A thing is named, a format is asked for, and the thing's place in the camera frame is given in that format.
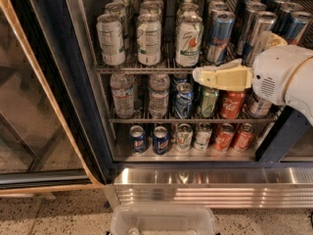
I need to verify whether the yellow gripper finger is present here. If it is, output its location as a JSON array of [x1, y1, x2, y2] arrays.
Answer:
[[193, 59, 253, 92], [258, 30, 287, 52]]

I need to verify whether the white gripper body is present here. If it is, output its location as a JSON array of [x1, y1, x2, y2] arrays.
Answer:
[[252, 45, 313, 105]]

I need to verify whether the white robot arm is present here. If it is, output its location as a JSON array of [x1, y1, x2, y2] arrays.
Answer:
[[193, 30, 313, 124]]

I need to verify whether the right redbull can second row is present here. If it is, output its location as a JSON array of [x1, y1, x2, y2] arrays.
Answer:
[[273, 2, 303, 34]]

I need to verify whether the silver redbull can front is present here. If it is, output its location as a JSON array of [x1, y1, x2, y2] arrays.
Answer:
[[243, 11, 277, 67]]

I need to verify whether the red coca-cola can middle shelf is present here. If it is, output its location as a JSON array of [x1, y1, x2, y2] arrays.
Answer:
[[220, 91, 246, 119]]

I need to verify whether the green soda can middle shelf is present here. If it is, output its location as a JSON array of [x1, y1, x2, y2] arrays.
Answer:
[[200, 86, 219, 118]]

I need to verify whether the silver redbull can second row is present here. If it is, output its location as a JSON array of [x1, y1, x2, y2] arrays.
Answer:
[[236, 1, 266, 56]]

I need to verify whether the white brown can middle shelf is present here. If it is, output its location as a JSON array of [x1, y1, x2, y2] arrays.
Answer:
[[247, 93, 272, 118]]

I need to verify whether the blue pepsi can middle shelf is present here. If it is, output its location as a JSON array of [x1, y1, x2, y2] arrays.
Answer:
[[174, 82, 194, 118]]

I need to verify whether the white green can bottom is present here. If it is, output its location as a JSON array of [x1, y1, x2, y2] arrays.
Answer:
[[194, 122, 212, 150]]

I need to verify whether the left coca-cola can bottom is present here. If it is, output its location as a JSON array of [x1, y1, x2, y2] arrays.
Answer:
[[213, 123, 235, 152]]

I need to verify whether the white 7up can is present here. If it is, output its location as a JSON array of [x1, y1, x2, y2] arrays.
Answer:
[[175, 15, 203, 68], [175, 123, 193, 152]]

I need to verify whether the white 7up can bottom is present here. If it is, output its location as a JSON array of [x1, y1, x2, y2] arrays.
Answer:
[[175, 123, 193, 152]]

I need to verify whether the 7up can second row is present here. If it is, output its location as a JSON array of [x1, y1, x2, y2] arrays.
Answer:
[[177, 3, 200, 18]]

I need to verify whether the pepsi can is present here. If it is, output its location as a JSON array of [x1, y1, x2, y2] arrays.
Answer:
[[129, 125, 146, 154], [153, 126, 169, 155]]

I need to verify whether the stainless steel beverage fridge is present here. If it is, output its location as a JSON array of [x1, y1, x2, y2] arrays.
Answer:
[[66, 0, 313, 209]]

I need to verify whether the white can second row middle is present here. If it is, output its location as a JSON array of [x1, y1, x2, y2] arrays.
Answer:
[[139, 1, 161, 20]]

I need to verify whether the white can second row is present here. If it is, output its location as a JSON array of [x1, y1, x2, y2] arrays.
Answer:
[[139, 1, 161, 20], [105, 1, 129, 49]]

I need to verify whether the left pepsi can bottom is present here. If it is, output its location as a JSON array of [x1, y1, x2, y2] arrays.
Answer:
[[129, 125, 146, 154]]

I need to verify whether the white front-left soda can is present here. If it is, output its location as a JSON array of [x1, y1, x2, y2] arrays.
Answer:
[[96, 14, 125, 67]]

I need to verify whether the white can second row left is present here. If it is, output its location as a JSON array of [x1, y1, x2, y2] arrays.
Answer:
[[105, 1, 129, 49]]

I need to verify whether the open glass fridge door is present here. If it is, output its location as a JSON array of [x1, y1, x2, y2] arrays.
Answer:
[[0, 0, 110, 196]]

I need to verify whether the water bottle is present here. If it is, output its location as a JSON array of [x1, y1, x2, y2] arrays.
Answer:
[[149, 73, 170, 118], [110, 73, 134, 118]]

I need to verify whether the left water bottle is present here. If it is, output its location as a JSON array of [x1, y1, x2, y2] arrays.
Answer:
[[110, 73, 134, 118]]

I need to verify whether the clear plastic bin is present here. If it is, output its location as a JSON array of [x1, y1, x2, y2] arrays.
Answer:
[[110, 204, 216, 235]]

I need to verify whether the middle wire shelf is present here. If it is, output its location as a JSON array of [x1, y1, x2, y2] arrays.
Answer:
[[109, 112, 278, 123]]

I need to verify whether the wire shelf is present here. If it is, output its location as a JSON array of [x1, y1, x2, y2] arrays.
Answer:
[[109, 112, 278, 123], [93, 42, 313, 75]]

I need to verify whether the top wire shelf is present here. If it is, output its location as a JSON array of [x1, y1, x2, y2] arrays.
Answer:
[[93, 42, 313, 75]]

